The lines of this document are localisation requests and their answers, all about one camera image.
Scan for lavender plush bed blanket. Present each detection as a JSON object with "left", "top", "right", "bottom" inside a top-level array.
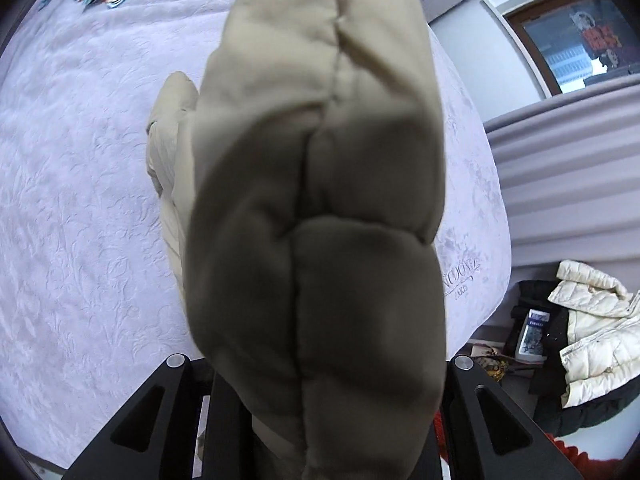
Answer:
[{"left": 1, "top": 0, "right": 512, "bottom": 467}]

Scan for white puffer jacket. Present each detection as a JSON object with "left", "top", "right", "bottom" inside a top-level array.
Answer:
[{"left": 548, "top": 260, "right": 639, "bottom": 408}]

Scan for blue white box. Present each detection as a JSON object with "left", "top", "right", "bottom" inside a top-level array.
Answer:
[{"left": 515, "top": 309, "right": 550, "bottom": 365}]

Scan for window with stickers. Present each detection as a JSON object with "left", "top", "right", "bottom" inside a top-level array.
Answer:
[{"left": 483, "top": 0, "right": 639, "bottom": 96}]

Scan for beige puffer jacket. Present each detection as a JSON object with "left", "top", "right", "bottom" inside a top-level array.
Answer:
[{"left": 146, "top": 0, "right": 446, "bottom": 479}]

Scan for grey curtain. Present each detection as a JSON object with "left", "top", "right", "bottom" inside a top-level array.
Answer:
[{"left": 421, "top": 0, "right": 639, "bottom": 274}]

